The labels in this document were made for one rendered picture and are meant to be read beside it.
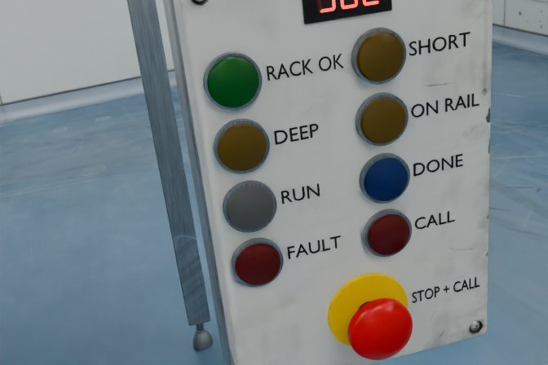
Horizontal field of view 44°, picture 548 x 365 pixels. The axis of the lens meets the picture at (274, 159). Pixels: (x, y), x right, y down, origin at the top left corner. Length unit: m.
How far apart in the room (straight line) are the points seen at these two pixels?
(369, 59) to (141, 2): 1.18
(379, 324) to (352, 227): 0.06
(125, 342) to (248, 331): 1.57
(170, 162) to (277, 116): 1.25
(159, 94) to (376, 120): 1.21
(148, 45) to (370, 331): 1.19
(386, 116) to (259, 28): 0.09
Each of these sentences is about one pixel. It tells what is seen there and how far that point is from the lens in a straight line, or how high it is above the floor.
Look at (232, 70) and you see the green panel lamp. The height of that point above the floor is 1.05.
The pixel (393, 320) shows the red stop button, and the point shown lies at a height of 0.89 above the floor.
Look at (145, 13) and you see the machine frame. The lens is 1.51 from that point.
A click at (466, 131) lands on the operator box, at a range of 0.41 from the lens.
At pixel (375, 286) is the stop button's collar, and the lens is 0.42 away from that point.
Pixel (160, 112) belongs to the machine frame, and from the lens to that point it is 1.56.
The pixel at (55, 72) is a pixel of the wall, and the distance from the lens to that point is 4.23.
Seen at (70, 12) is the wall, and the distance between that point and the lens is 4.18.
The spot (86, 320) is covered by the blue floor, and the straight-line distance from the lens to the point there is 2.11.
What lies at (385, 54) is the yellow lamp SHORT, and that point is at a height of 1.05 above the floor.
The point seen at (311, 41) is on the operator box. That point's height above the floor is 1.06.
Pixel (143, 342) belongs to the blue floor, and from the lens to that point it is 1.96.
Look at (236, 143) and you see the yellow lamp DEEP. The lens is 0.35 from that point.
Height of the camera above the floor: 1.14
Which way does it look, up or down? 23 degrees down
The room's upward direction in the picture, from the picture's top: 7 degrees counter-clockwise
